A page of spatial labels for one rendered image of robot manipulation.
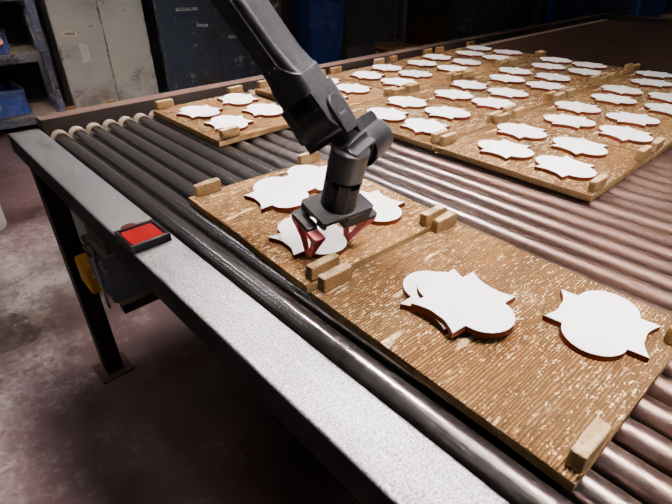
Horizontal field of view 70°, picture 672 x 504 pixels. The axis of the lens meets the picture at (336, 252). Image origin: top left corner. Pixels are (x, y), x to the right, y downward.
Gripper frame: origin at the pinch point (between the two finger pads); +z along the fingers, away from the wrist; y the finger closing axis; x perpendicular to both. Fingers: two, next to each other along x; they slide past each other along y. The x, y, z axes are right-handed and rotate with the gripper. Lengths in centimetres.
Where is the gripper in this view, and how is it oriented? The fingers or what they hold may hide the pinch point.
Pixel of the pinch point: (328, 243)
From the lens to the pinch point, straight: 81.7
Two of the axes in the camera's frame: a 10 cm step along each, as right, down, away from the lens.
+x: 6.0, 6.3, -4.8
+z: -1.8, 7.0, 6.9
